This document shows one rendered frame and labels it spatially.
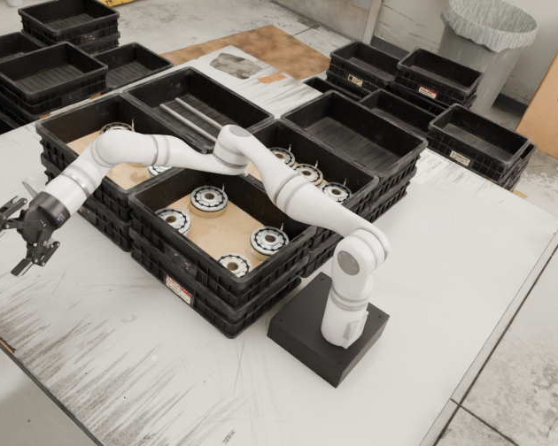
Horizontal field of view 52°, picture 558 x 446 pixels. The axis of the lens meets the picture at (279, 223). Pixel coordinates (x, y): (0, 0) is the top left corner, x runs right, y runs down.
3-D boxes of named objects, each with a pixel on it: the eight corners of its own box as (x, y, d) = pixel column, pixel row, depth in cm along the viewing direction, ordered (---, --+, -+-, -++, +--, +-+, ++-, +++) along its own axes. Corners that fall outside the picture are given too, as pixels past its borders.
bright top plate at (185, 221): (197, 225, 150) (197, 223, 149) (166, 241, 144) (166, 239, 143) (174, 203, 154) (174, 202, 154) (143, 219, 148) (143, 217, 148)
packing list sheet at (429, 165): (451, 162, 219) (452, 161, 218) (423, 187, 204) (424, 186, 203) (379, 124, 231) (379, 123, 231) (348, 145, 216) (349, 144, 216)
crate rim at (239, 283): (318, 232, 147) (320, 225, 146) (239, 292, 129) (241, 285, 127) (209, 157, 163) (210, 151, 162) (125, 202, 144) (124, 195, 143)
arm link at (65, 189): (42, 211, 119) (62, 191, 122) (78, 225, 113) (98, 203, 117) (18, 180, 112) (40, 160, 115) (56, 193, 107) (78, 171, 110)
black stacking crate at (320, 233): (369, 209, 173) (380, 180, 165) (311, 256, 154) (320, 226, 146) (272, 148, 188) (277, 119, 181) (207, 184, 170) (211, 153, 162)
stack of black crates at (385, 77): (397, 116, 348) (414, 65, 325) (372, 134, 329) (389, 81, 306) (344, 88, 363) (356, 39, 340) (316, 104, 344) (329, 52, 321)
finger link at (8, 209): (19, 198, 106) (-4, 220, 103) (14, 191, 105) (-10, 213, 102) (29, 201, 105) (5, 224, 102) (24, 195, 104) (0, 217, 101)
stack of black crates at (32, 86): (75, 122, 294) (66, 40, 264) (114, 149, 282) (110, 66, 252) (3, 151, 268) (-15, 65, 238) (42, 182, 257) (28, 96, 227)
